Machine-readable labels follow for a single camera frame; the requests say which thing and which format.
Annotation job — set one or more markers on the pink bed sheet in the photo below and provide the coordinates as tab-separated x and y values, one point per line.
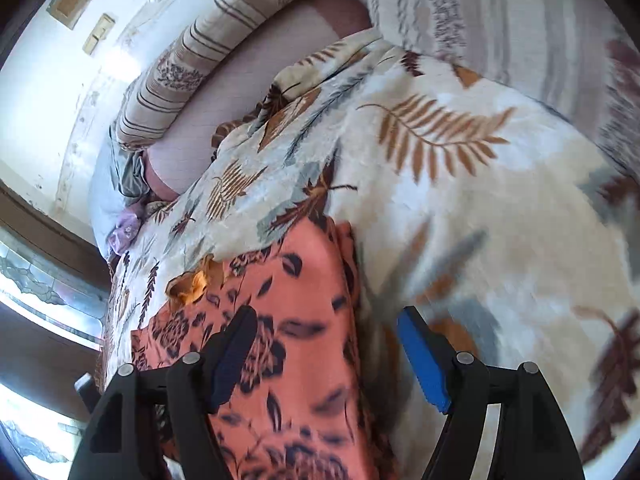
239	83

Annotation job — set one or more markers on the purple small garment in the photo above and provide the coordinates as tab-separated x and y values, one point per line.
126	229

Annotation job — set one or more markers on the striped beige bolster pillow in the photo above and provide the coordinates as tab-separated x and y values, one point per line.
155	99

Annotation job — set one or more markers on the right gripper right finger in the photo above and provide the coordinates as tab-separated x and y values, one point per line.
533	440

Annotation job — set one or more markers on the grey striped pillow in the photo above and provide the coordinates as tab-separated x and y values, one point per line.
573	56

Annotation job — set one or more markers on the cream leaf-print fleece blanket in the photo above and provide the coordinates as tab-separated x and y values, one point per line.
511	233

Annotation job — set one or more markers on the light blue grey cloth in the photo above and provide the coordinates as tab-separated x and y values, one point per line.
118	182

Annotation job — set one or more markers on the orange black floral garment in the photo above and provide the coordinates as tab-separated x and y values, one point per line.
297	409

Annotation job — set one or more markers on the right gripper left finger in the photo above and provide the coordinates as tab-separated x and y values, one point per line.
122	440

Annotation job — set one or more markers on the wall switch plate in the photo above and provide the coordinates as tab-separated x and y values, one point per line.
99	33

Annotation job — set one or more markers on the wooden framed window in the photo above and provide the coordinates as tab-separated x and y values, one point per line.
53	300

